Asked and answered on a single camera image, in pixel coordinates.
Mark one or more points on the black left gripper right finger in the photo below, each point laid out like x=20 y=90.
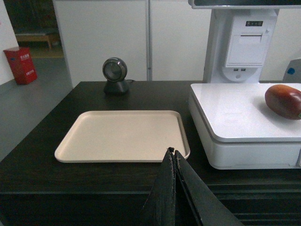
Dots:
x=198 y=205

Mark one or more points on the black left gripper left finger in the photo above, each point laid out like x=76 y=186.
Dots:
x=159 y=208

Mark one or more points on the dark red mango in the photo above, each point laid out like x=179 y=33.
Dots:
x=284 y=101

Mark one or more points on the white checkout scale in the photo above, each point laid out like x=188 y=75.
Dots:
x=238 y=130

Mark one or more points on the black checkout counter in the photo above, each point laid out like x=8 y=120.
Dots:
x=38 y=190

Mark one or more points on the beige plastic tray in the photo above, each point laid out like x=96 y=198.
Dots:
x=123 y=136

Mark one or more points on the round black barcode scanner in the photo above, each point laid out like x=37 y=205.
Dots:
x=115 y=71

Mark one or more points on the white blue label printer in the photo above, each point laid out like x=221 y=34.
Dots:
x=293 y=72

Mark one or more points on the wooden bench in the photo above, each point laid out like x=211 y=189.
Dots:
x=48 y=37

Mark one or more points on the red fire extinguisher box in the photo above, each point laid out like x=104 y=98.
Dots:
x=21 y=64

